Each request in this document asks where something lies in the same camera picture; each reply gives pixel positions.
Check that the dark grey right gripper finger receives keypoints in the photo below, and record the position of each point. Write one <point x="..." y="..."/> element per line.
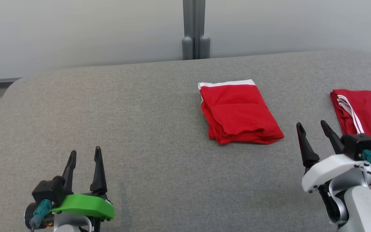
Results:
<point x="335" y="143"/>
<point x="308" y="154"/>

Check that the teal left camera connector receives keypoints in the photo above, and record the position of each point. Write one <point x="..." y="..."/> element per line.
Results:
<point x="40" y="212"/>

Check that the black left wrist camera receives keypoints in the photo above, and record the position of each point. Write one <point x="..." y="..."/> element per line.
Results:
<point x="48" y="191"/>

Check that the red shorts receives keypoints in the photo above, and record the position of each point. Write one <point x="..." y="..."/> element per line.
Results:
<point x="240" y="112"/>

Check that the grey partition post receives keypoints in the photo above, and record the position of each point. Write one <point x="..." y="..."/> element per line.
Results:
<point x="195" y="29"/>

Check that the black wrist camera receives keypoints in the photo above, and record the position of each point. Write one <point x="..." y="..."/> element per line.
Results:
<point x="359" y="145"/>
<point x="48" y="191"/>

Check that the grey fabric sofa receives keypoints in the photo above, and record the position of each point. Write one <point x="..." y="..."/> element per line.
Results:
<point x="156" y="145"/>

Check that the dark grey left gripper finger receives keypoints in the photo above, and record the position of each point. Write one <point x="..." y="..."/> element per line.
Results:
<point x="69" y="174"/>
<point x="99" y="180"/>

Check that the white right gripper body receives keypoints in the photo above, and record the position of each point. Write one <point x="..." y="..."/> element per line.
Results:
<point x="330" y="167"/>

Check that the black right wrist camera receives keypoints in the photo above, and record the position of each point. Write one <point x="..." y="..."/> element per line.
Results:
<point x="359" y="145"/>

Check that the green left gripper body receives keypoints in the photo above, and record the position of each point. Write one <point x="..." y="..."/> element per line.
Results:
<point x="85" y="204"/>

